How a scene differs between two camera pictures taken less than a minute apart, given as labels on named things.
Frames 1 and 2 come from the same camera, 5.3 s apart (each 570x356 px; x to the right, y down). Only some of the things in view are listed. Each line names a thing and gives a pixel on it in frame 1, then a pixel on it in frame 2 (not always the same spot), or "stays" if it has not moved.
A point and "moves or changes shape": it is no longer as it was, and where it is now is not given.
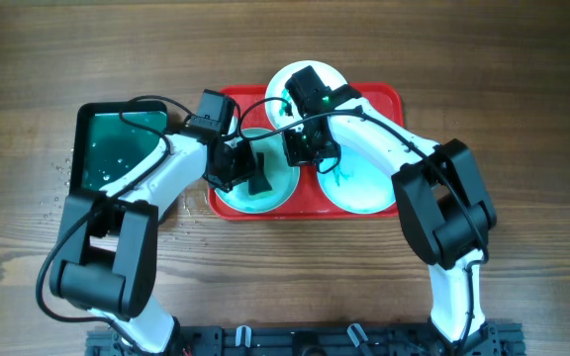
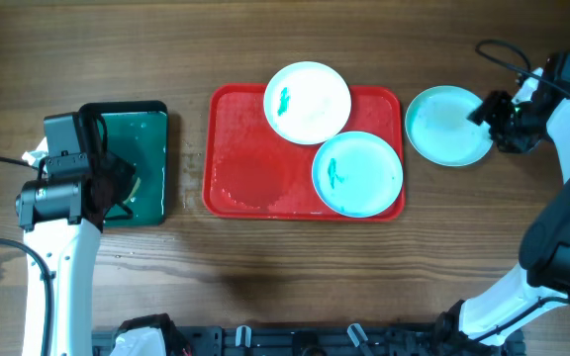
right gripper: [294, 156] to [492, 110]
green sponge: [259, 183] moves or changes shape
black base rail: [493, 338] stays
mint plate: [358, 184] stays
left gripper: [246, 169] to [122, 168]
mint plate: [282, 167] to [437, 127]
